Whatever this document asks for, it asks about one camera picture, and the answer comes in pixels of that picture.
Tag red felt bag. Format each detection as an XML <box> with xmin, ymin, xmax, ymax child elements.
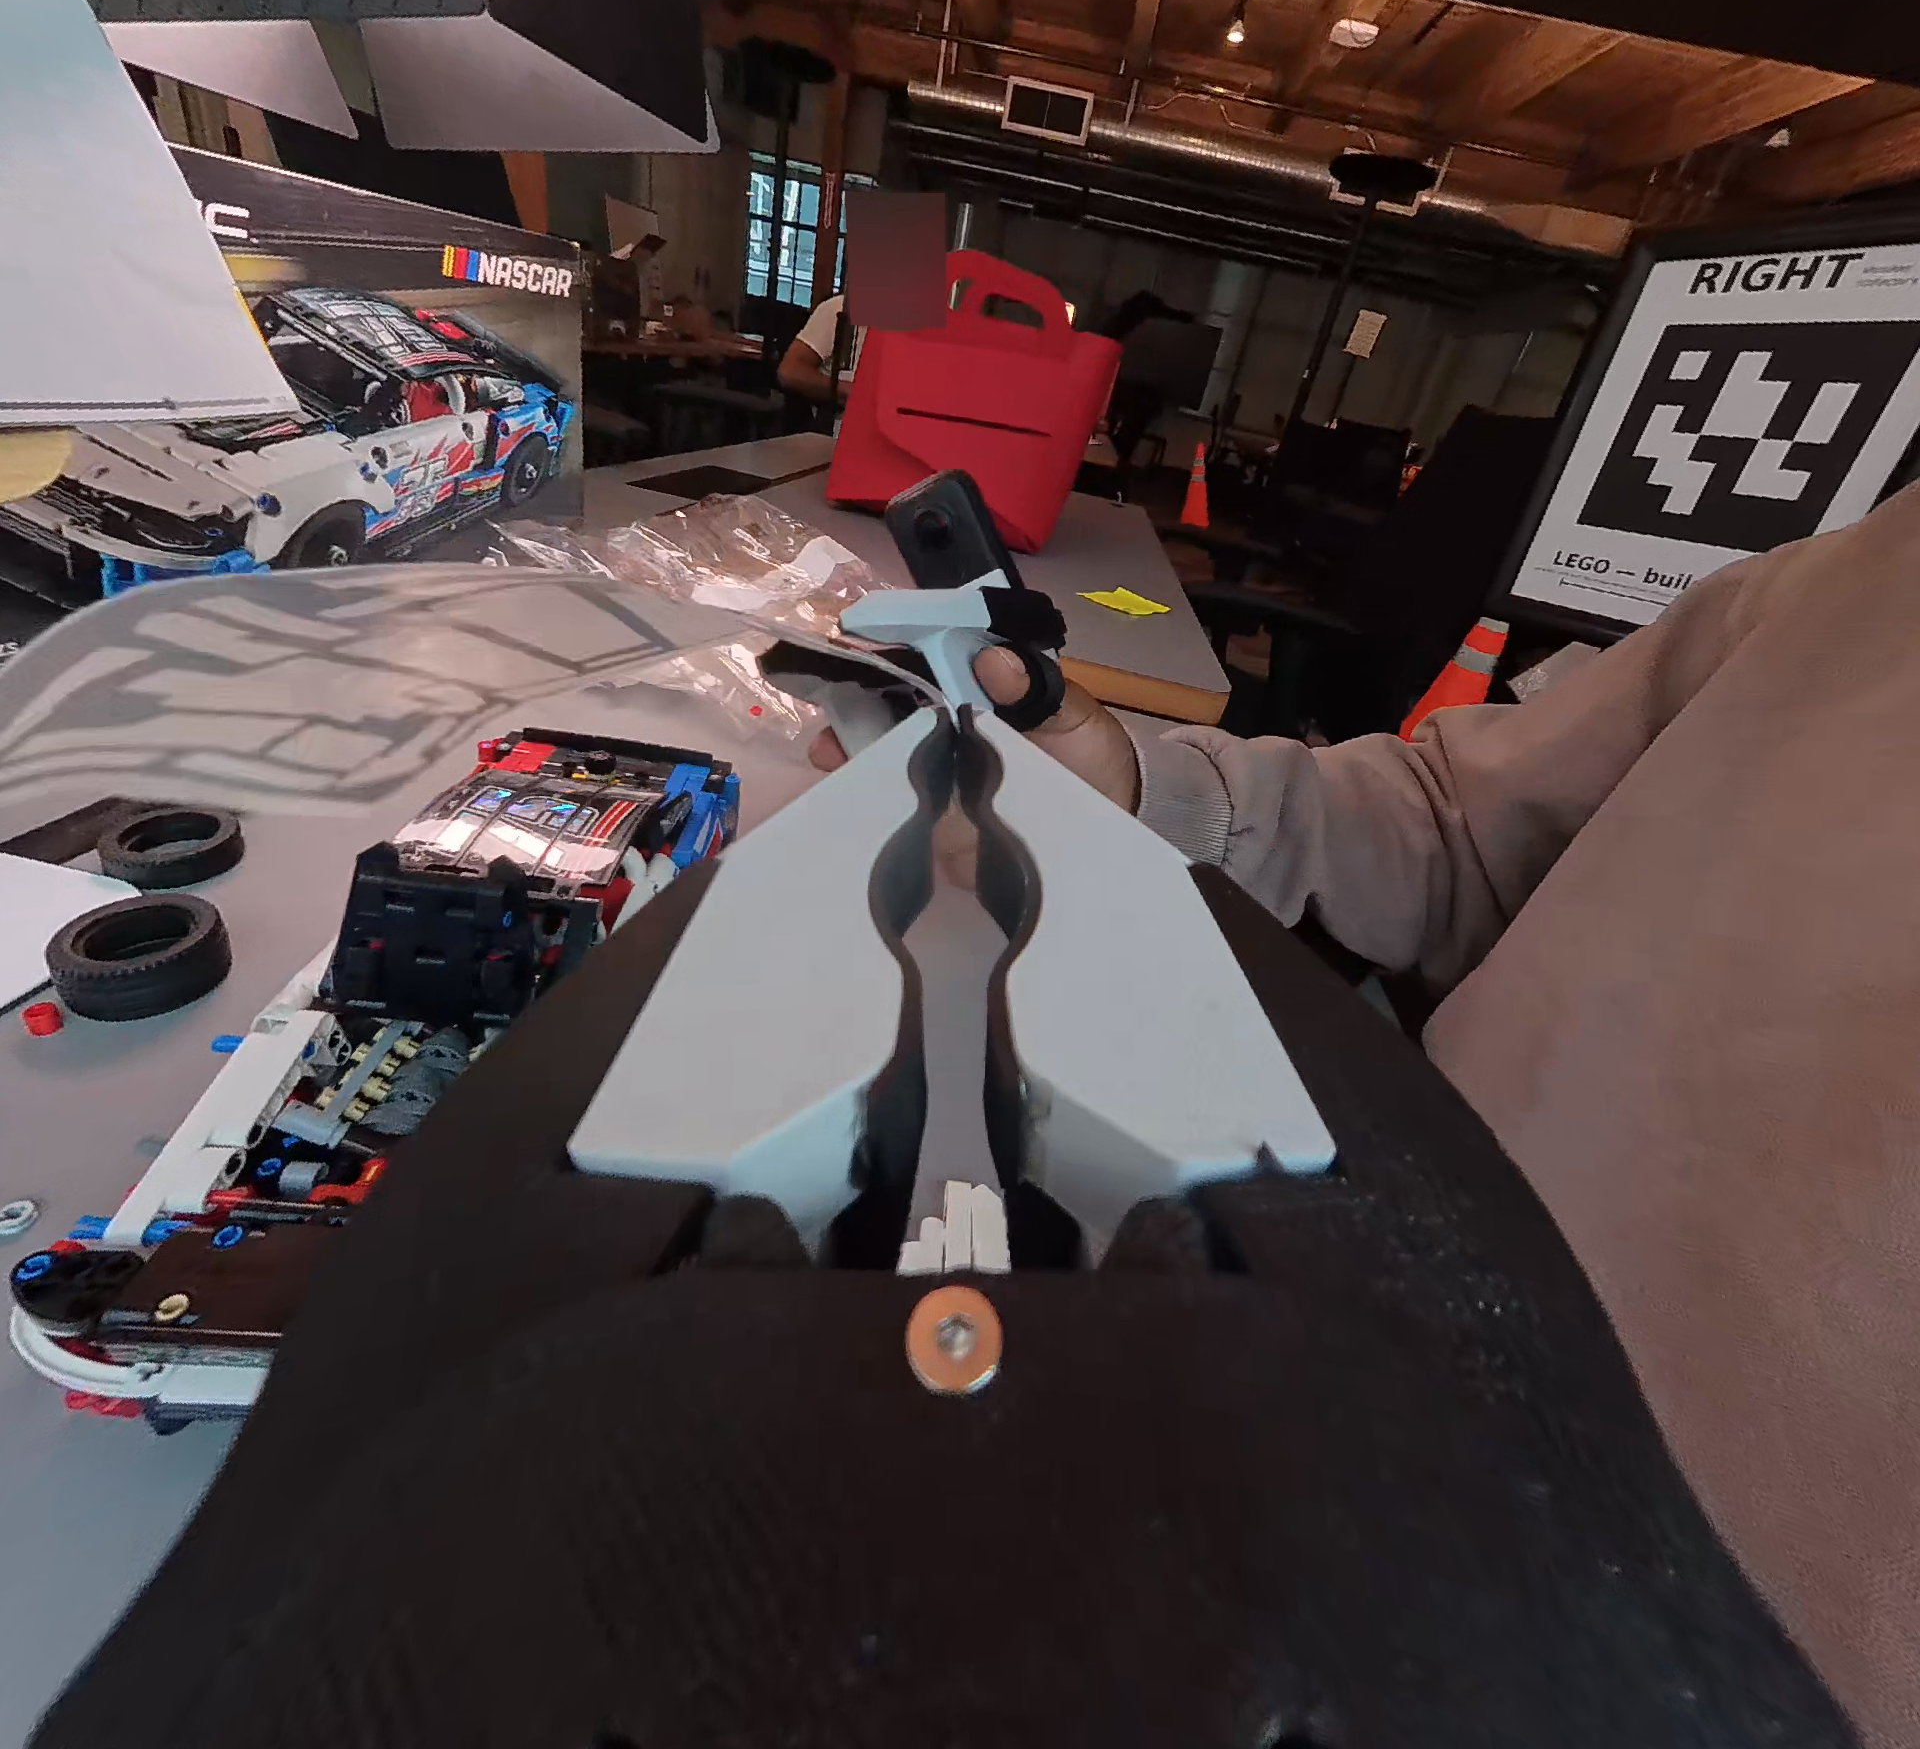
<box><xmin>824</xmin><ymin>250</ymin><xmax>1126</xmax><ymax>559</ymax></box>

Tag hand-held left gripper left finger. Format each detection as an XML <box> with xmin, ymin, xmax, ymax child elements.
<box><xmin>565</xmin><ymin>712</ymin><xmax>961</xmax><ymax>1263</ymax></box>

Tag white instruction board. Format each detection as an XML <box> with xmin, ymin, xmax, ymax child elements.
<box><xmin>0</xmin><ymin>0</ymin><xmax>307</xmax><ymax>432</ymax></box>

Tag white paper sheet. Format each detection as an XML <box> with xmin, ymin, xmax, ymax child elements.
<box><xmin>0</xmin><ymin>853</ymin><xmax>143</xmax><ymax>1016</ymax></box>

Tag toy brick race car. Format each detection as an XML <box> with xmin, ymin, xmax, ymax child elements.
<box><xmin>5</xmin><ymin>726</ymin><xmax>743</xmax><ymax>1437</ymax></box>

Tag framed black-and-white tag sign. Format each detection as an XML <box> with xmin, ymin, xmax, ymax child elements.
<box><xmin>1500</xmin><ymin>222</ymin><xmax>1920</xmax><ymax>649</ymax></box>

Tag person's beige sweatshirt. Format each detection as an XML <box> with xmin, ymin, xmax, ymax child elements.
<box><xmin>1415</xmin><ymin>608</ymin><xmax>1920</xmax><ymax>1749</ymax></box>

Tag holographic sticker sheet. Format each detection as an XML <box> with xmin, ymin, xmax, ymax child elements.
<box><xmin>0</xmin><ymin>560</ymin><xmax>939</xmax><ymax>829</ymax></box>

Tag black toy tyre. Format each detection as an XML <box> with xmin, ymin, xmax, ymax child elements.
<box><xmin>96</xmin><ymin>805</ymin><xmax>246</xmax><ymax>892</ymax></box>
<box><xmin>44</xmin><ymin>892</ymin><xmax>235</xmax><ymax>1027</ymax></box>

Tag person's right hand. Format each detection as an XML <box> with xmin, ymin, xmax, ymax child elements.
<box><xmin>970</xmin><ymin>648</ymin><xmax>1149</xmax><ymax>833</ymax></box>

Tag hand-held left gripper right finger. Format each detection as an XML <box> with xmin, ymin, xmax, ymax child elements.
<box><xmin>957</xmin><ymin>707</ymin><xmax>1337</xmax><ymax>1263</ymax></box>

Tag toy race car box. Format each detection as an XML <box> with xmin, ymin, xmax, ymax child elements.
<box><xmin>0</xmin><ymin>143</ymin><xmax>586</xmax><ymax>649</ymax></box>

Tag person's right forearm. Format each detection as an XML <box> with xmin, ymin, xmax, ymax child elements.
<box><xmin>1131</xmin><ymin>478</ymin><xmax>1920</xmax><ymax>1032</ymax></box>

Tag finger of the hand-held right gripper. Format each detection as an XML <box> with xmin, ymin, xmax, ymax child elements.
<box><xmin>758</xmin><ymin>637</ymin><xmax>904</xmax><ymax>702</ymax></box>
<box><xmin>821</xmin><ymin>692</ymin><xmax>915</xmax><ymax>764</ymax></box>

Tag clear plastic bags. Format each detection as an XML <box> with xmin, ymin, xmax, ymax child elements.
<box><xmin>495</xmin><ymin>497</ymin><xmax>902</xmax><ymax>649</ymax></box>

